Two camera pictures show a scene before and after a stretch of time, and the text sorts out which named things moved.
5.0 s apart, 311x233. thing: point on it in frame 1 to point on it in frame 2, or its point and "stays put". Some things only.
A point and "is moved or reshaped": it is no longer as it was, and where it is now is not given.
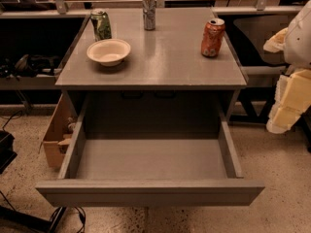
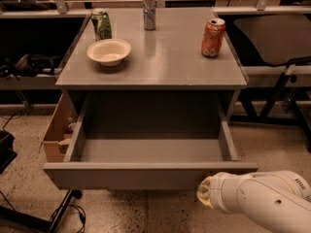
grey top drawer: x=151 y=151 is moved or reshaped
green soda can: x=101 y=25 stays put
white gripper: x=298 y=43 to x=216 y=188
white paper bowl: x=108 y=51 stays put
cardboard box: x=59 y=131 stays put
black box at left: x=7 y=152 stays put
